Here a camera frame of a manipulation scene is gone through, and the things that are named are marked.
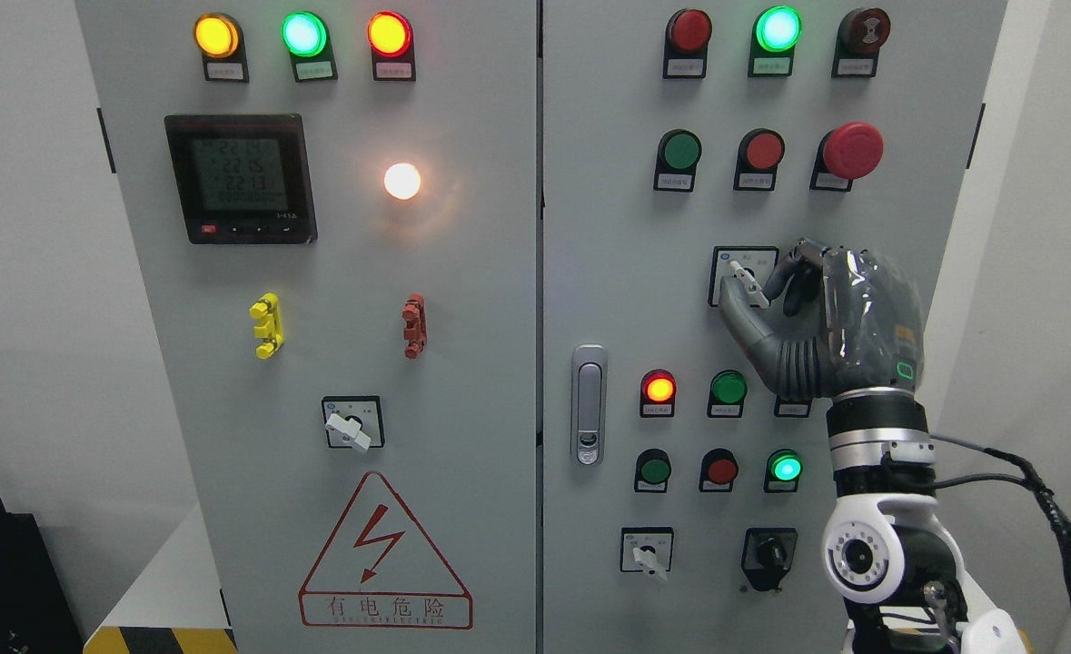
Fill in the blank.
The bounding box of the lower red push button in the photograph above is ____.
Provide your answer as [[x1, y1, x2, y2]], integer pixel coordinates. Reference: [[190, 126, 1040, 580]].
[[699, 448, 739, 493]]

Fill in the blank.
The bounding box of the top right red indicator light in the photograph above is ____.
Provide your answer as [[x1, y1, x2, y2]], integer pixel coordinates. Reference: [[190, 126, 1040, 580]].
[[662, 7, 712, 79]]

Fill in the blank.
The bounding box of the lit red indicator light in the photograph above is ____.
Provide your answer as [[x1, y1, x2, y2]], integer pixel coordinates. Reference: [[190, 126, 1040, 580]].
[[640, 369, 677, 419]]

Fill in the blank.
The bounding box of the gray cabinet left door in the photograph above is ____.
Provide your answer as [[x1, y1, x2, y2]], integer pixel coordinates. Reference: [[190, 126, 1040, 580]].
[[75, 1, 540, 653]]

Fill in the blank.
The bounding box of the top right green indicator light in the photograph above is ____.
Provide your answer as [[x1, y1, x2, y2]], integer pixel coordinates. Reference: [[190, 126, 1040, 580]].
[[748, 5, 802, 78]]

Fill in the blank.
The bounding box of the yellow indicator light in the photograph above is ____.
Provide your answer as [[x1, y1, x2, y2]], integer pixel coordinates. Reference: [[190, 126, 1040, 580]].
[[193, 12, 250, 83]]

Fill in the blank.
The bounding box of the middle green indicator light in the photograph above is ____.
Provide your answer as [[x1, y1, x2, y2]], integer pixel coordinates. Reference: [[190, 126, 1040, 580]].
[[707, 370, 749, 419]]

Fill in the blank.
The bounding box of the gray cabinet door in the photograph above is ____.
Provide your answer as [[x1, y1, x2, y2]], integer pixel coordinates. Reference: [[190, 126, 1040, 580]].
[[540, 1, 1006, 653], [75, 1, 540, 653]]

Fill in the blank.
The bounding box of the red push button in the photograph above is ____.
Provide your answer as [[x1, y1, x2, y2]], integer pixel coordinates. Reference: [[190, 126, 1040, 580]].
[[699, 448, 739, 493], [733, 128, 786, 192]]

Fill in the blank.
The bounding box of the top left green indicator light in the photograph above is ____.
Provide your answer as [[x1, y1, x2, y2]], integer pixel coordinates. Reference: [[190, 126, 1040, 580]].
[[281, 11, 337, 83]]

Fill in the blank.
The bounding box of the gray robotic right hand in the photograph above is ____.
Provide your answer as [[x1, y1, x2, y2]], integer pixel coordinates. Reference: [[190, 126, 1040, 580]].
[[719, 239, 925, 401]]

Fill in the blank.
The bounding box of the left door gray rotary switch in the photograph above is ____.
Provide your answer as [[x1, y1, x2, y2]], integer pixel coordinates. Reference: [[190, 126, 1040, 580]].
[[321, 396, 384, 452]]

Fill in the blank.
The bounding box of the upper red push button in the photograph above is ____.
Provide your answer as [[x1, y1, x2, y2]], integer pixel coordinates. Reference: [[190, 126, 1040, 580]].
[[733, 128, 786, 192]]

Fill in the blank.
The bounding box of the electric hazard warning sticker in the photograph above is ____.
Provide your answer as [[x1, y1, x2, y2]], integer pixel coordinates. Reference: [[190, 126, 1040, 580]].
[[298, 471, 474, 629]]

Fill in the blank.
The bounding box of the lit lower green indicator light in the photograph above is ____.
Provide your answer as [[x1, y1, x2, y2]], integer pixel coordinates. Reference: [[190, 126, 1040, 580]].
[[763, 448, 802, 495]]

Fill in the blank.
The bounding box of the digital power meter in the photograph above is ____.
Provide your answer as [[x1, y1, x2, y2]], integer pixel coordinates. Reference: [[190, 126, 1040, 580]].
[[164, 115, 318, 244]]

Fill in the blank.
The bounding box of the red emergency stop button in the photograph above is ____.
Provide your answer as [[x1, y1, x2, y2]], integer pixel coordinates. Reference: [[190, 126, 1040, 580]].
[[809, 121, 884, 192]]

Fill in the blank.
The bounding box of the silver cabinet door handle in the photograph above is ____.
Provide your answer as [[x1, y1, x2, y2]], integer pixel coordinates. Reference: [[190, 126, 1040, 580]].
[[570, 344, 609, 465]]

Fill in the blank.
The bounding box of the top left red indicator light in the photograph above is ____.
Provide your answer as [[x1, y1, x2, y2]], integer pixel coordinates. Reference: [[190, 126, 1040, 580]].
[[366, 11, 416, 82]]

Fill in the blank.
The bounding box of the green push button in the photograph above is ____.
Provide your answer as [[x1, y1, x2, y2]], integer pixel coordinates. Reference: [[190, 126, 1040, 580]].
[[654, 130, 702, 192], [634, 448, 672, 493]]

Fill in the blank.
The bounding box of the black box with antenna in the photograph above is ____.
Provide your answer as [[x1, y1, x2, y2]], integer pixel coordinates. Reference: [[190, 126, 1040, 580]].
[[0, 497, 84, 653]]

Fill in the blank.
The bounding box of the lower green push button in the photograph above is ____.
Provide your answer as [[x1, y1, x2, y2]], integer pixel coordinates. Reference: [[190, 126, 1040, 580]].
[[634, 448, 672, 493]]

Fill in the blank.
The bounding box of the dark red buzzer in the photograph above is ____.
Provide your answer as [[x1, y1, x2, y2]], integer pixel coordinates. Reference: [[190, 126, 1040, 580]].
[[831, 7, 891, 78]]

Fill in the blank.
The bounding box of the upper green push button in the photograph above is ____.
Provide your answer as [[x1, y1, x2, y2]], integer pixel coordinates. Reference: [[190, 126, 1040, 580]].
[[654, 130, 702, 192]]

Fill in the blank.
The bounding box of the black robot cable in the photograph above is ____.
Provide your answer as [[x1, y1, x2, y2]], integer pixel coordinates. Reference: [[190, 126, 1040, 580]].
[[929, 434, 1071, 654]]

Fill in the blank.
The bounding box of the black rotary key switch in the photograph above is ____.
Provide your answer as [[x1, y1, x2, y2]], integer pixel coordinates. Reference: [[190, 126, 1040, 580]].
[[741, 527, 799, 592]]

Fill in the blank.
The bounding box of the white glowing lamp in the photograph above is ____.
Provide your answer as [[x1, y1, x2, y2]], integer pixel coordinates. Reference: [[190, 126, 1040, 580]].
[[382, 162, 422, 202]]

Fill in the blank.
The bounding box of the gray cabinet right door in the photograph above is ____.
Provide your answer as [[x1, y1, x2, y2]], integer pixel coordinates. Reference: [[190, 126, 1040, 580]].
[[540, 1, 1006, 653]]

